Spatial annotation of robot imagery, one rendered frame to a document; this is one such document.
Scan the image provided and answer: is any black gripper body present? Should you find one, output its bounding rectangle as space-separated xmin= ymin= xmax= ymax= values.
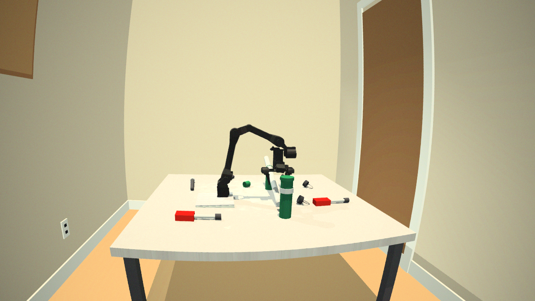
xmin=261 ymin=158 xmax=295 ymax=174

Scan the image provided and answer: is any grey cup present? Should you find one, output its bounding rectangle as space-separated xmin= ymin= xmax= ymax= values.
xmin=279 ymin=181 xmax=294 ymax=194

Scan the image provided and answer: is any red block with grey rod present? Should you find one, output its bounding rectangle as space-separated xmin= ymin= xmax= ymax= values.
xmin=313 ymin=197 xmax=349 ymax=206
xmin=175 ymin=211 xmax=222 ymax=222

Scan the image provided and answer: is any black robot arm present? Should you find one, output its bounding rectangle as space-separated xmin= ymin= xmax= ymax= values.
xmin=217 ymin=124 xmax=297 ymax=197

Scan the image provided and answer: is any pale grey cylindrical tube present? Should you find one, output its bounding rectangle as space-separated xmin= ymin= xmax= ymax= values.
xmin=264 ymin=156 xmax=280 ymax=207

